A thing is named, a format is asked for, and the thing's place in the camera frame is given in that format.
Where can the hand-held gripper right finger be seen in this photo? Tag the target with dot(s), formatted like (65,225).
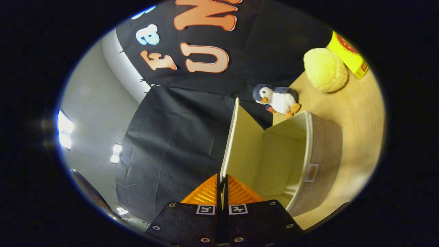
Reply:
(260,223)

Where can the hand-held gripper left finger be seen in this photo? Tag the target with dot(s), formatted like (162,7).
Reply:
(185,223)

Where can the beige fabric storage box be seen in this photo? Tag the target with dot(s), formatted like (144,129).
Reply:
(274,157)

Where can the ceiling light panel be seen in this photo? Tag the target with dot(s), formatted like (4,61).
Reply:
(65,130)
(116,152)

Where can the penguin plush toy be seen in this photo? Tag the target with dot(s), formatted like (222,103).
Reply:
(279,99)

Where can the yellow round plush bun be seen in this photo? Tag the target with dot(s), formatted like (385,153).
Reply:
(324,70)

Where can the yellow book with red circle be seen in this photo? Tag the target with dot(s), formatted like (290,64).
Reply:
(348,55)

